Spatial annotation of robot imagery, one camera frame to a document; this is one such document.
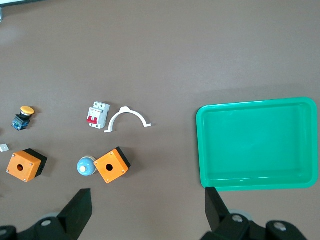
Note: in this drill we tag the grey metal bracket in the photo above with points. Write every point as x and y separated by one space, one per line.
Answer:
1 15

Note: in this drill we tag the green plastic tray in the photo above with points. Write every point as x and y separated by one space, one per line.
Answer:
250 145

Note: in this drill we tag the white circuit breaker red lever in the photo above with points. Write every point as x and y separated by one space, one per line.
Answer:
100 115

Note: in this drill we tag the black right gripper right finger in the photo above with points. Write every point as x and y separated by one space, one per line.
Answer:
220 220

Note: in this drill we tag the orange and black button box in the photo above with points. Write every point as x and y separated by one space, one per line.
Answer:
27 160
117 172

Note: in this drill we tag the white curved pipe clamp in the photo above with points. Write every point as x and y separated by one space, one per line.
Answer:
125 110

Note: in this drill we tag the blue round buzzer cream centre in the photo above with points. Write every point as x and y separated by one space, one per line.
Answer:
83 163

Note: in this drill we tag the yellow mushroom pushbutton switch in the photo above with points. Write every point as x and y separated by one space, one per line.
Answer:
27 110

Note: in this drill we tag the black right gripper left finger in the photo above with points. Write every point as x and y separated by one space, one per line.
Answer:
75 215

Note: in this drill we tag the small white block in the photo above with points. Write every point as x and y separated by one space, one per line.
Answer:
6 150

